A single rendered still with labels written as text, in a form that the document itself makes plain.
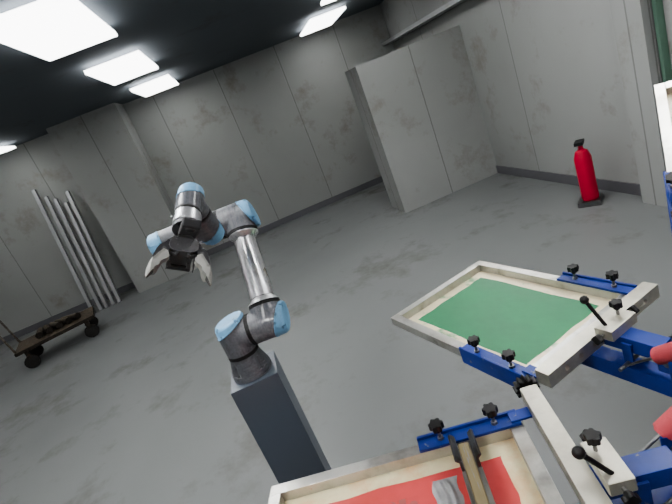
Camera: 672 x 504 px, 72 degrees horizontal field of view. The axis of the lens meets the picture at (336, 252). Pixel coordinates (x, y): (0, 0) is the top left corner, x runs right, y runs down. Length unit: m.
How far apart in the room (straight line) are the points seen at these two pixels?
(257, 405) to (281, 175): 7.90
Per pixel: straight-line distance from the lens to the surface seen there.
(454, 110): 7.31
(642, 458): 1.32
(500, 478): 1.43
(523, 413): 1.50
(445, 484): 1.44
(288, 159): 9.42
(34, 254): 10.37
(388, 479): 1.51
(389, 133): 6.94
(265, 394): 1.76
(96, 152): 9.06
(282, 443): 1.88
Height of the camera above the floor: 2.01
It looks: 18 degrees down
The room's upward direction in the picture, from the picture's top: 22 degrees counter-clockwise
